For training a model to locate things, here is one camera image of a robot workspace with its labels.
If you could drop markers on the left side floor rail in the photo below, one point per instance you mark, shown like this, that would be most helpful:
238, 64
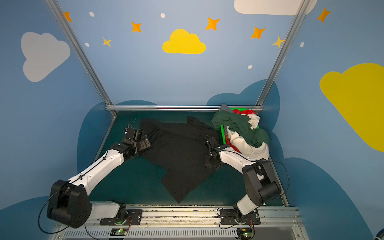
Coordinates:
114, 116

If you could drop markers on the right rear aluminium post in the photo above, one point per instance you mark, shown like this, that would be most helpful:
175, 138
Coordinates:
284, 49

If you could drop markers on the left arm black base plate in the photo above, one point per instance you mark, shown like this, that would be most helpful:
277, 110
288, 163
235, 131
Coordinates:
130, 218

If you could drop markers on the rear horizontal aluminium rail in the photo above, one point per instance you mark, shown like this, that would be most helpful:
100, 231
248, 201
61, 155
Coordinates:
163, 108

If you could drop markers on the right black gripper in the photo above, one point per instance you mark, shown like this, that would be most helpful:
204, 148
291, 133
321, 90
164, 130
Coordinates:
212, 157

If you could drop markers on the dark green t shirt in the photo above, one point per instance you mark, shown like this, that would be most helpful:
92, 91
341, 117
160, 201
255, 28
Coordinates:
240, 124

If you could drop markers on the left rear aluminium post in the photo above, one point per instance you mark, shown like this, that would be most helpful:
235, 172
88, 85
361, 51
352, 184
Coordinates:
59, 15

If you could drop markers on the black t shirt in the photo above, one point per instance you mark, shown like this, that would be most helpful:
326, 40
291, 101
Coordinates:
181, 149

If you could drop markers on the aluminium post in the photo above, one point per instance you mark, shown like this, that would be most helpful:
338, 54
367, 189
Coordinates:
284, 49
59, 15

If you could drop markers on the white t shirt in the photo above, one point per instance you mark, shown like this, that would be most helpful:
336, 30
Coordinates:
261, 152

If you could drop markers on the floor rail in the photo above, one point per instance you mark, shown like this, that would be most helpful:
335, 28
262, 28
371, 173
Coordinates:
283, 193
114, 116

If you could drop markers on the right side floor rail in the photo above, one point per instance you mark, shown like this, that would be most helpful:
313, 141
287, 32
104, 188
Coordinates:
283, 193

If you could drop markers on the green circuit board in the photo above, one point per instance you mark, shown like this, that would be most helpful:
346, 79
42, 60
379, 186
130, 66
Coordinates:
119, 232
245, 233

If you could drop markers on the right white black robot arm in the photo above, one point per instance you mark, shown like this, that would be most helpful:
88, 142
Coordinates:
261, 181

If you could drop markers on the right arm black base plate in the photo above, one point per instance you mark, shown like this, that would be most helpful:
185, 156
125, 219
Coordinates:
230, 217

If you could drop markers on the right green circuit board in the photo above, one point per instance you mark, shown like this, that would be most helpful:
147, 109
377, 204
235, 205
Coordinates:
245, 233

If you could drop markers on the front aluminium rail bed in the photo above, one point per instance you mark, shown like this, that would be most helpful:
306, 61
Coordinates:
192, 223

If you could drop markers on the left green circuit board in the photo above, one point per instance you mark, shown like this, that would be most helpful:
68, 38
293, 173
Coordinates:
119, 232

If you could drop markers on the grey t shirt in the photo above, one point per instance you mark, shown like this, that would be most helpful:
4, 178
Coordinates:
225, 108

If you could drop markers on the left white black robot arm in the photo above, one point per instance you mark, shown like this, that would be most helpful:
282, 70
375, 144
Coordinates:
69, 202

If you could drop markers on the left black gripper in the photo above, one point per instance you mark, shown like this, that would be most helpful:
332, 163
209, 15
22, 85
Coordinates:
142, 142

